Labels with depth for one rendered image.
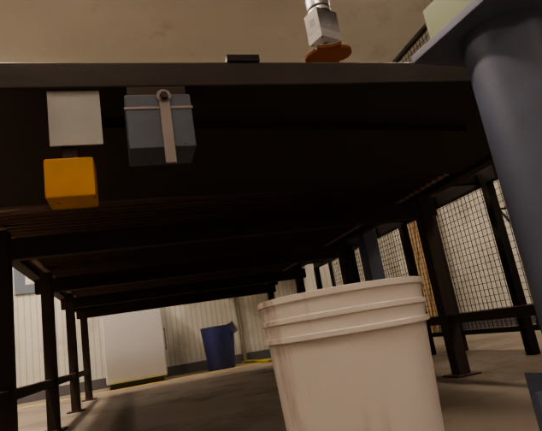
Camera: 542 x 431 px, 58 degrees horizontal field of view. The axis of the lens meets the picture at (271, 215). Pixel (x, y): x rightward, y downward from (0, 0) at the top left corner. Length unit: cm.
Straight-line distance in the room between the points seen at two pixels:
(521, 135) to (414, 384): 51
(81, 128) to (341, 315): 63
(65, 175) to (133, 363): 506
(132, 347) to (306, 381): 522
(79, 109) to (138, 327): 502
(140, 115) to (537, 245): 80
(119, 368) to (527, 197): 534
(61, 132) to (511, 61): 89
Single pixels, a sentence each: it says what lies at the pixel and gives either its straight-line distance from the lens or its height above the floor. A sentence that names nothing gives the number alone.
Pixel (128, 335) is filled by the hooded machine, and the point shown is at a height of 56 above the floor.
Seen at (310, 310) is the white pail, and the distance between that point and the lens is 79.
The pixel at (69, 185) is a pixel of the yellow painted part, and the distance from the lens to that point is 100.
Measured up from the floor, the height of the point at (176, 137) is 73.
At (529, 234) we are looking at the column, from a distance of 103.
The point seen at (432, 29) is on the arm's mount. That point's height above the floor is 90.
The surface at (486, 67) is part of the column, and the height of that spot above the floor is 76.
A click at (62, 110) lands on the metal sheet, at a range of 109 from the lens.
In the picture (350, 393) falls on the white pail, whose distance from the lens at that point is 79.
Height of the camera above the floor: 31
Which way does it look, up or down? 13 degrees up
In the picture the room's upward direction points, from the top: 9 degrees counter-clockwise
